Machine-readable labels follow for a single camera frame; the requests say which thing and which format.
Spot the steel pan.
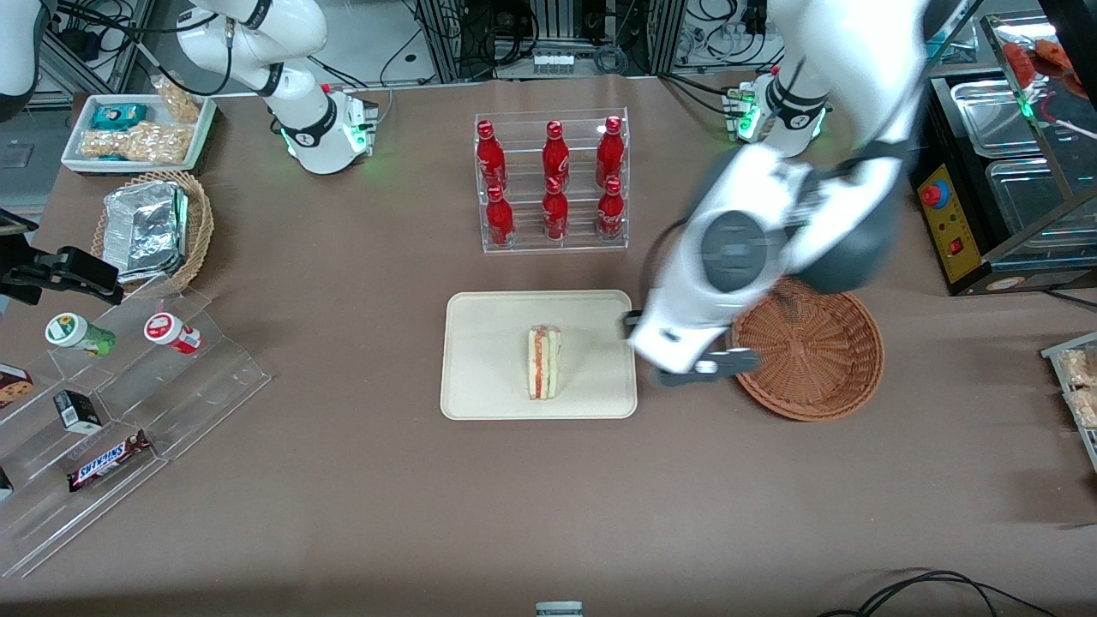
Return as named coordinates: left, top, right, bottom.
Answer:
left=985, top=157, right=1097, bottom=251
left=949, top=78, right=1043, bottom=159

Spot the Snickers chocolate bar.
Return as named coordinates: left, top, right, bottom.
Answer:
left=67, top=429, right=154, bottom=494

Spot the clear acrylic stepped shelf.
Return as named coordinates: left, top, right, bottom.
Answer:
left=0, top=274, right=273, bottom=580

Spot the orange red food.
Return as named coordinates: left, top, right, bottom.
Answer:
left=1001, top=36, right=1082, bottom=97

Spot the green lidded snack cup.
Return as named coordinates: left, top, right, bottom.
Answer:
left=45, top=312, right=117, bottom=358

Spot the red lidded snack cup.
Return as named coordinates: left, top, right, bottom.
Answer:
left=143, top=312, right=204, bottom=356

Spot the triangular sandwich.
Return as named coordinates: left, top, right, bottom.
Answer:
left=526, top=323, right=564, bottom=402

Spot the teal snack packet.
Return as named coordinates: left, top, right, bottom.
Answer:
left=90, top=102, right=149, bottom=132

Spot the silver foil wrapped package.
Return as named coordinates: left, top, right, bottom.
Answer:
left=102, top=181, right=190, bottom=285

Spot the light tan wicker basket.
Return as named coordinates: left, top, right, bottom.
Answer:
left=90, top=169, right=215, bottom=297

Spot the small clear peanut bag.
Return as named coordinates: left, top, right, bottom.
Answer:
left=152, top=75, right=203, bottom=124

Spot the red cola bottle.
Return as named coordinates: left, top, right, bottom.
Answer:
left=542, top=119, right=572, bottom=191
left=596, top=176, right=626, bottom=242
left=485, top=184, right=516, bottom=249
left=595, top=115, right=626, bottom=189
left=541, top=177, right=570, bottom=243
left=476, top=119, right=507, bottom=192

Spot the white rectangular snack tray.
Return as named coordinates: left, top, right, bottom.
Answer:
left=61, top=92, right=218, bottom=176

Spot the small black box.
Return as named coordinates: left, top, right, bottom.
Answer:
left=52, top=389, right=105, bottom=435

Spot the clear snack bag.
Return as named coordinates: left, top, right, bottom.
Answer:
left=1058, top=346, right=1097, bottom=431

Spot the brown cookie box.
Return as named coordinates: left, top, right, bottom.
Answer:
left=0, top=363, right=36, bottom=410

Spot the black floor cable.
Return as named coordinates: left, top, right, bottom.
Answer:
left=817, top=569, right=1057, bottom=617

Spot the clear acrylic bottle rack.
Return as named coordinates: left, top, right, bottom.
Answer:
left=473, top=106, right=630, bottom=255

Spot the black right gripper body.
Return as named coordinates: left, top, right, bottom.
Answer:
left=0, top=211, right=45, bottom=306

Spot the brown wicker basket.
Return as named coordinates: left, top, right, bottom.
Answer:
left=724, top=276, right=885, bottom=422

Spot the black food warmer appliance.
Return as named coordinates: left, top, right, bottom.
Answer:
left=907, top=9, right=1097, bottom=298

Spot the cream plastic tray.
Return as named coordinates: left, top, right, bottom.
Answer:
left=440, top=290, right=639, bottom=422

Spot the white tray with snack bags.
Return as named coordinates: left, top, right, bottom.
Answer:
left=1040, top=332, right=1097, bottom=474

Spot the large clear peanut bag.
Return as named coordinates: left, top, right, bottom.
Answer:
left=80, top=121, right=193, bottom=165

